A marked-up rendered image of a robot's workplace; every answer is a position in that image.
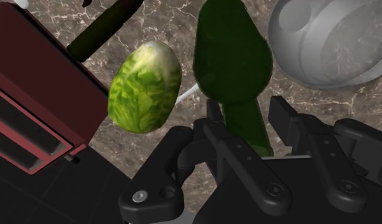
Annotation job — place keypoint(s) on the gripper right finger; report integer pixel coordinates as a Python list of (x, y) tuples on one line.
[(337, 173)]

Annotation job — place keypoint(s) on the green lettuce head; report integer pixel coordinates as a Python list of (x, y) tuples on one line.
[(144, 90)]

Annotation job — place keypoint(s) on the dark red toaster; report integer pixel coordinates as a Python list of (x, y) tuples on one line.
[(39, 93)]

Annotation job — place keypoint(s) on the dark green glass bottle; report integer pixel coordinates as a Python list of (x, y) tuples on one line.
[(231, 62)]

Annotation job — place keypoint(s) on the dark olive cylinder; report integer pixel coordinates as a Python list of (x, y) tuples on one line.
[(101, 29)]

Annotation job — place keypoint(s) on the grey round pot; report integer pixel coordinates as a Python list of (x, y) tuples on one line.
[(330, 43)]

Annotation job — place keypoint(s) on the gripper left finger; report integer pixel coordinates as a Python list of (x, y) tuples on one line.
[(247, 173)]

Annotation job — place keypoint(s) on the small white round object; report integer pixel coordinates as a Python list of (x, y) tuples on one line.
[(22, 3)]

